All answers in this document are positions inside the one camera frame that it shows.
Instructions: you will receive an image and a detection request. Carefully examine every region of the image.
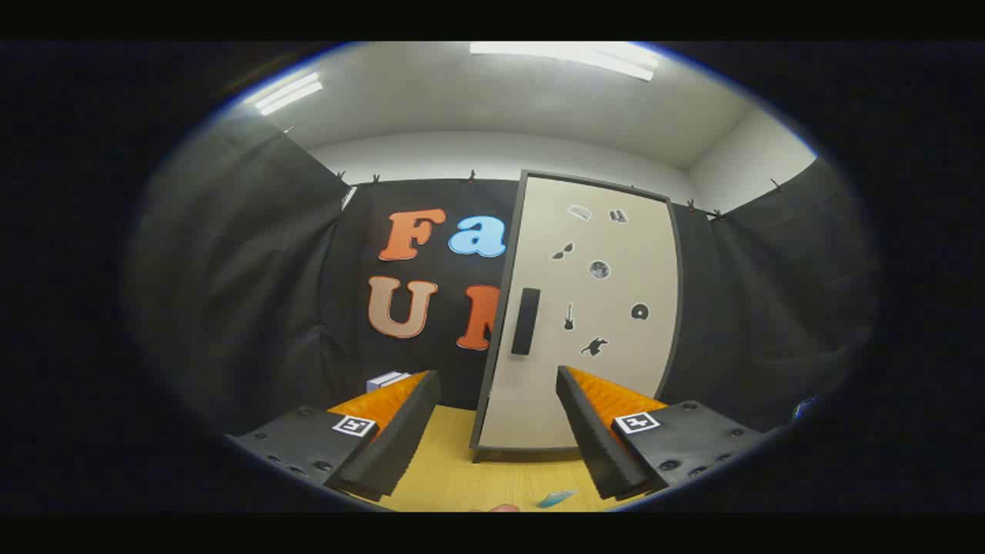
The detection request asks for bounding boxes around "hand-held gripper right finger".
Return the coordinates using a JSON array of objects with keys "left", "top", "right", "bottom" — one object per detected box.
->
[{"left": 556, "top": 366, "right": 770, "bottom": 501}]

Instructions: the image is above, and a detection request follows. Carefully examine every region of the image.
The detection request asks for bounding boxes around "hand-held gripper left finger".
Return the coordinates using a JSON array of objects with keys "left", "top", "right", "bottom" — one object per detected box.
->
[{"left": 227, "top": 370, "right": 442, "bottom": 502}]

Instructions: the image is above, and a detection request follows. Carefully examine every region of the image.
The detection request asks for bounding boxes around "beige cabinet door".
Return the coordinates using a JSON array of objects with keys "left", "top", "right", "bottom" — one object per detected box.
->
[{"left": 469, "top": 171, "right": 684, "bottom": 462}]

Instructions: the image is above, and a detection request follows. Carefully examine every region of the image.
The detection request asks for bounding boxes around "black door handle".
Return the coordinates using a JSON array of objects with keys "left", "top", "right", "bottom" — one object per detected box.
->
[{"left": 511, "top": 288, "right": 541, "bottom": 356}]

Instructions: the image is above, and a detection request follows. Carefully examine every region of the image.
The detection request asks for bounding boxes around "black backdrop cloth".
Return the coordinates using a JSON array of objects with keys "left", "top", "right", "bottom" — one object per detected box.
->
[{"left": 127, "top": 115, "right": 878, "bottom": 439}]

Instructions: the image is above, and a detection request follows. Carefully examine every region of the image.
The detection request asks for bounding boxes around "wide ceiling light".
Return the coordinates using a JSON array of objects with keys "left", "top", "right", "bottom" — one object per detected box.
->
[{"left": 469, "top": 42, "right": 659, "bottom": 82}]

